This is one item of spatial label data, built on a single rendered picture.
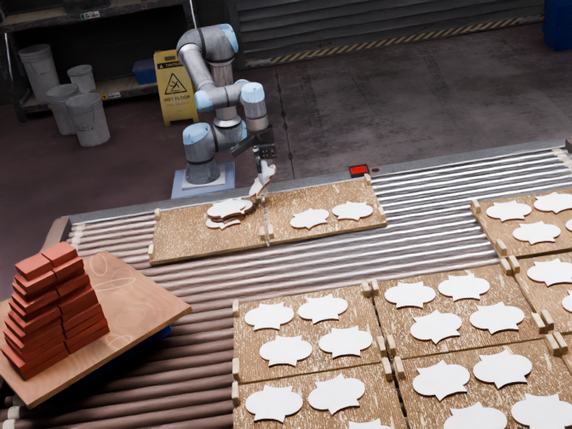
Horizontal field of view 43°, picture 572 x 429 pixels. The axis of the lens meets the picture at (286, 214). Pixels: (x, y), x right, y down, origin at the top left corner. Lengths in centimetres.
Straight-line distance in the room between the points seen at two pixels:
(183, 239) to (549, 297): 125
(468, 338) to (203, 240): 103
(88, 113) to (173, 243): 362
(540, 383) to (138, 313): 108
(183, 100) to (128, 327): 425
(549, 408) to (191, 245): 133
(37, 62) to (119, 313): 514
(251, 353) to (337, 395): 31
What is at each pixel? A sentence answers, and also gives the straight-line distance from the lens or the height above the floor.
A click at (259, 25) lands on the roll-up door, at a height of 41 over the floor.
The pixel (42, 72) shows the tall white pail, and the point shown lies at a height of 41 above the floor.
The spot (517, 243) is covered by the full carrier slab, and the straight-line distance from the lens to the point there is 238.
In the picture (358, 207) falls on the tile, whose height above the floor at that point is 95.
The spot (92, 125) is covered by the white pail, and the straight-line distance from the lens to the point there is 618.
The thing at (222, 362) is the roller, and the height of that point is 90.
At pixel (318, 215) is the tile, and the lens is 258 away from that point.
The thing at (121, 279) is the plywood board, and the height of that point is 104.
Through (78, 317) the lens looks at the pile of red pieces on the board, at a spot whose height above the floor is 113.
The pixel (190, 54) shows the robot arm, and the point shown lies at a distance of 280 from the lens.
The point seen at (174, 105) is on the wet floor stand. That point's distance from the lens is 620.
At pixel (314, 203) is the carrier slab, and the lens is 268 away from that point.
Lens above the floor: 223
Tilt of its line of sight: 29 degrees down
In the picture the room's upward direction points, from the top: 9 degrees counter-clockwise
